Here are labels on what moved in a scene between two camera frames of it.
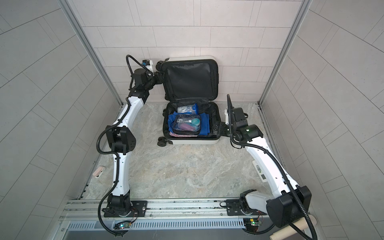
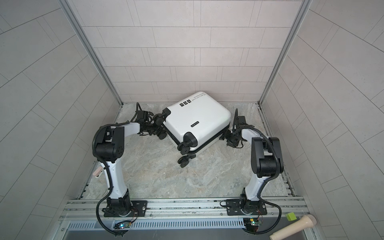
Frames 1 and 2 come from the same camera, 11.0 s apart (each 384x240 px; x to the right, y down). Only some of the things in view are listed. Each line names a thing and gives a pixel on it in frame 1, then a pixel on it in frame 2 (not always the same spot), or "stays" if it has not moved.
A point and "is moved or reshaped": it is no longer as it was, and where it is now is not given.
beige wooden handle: (300, 224) stays
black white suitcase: (191, 89) is moved or reshaped
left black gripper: (159, 80) → (151, 133)
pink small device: (97, 172) stays
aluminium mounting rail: (208, 209) stays
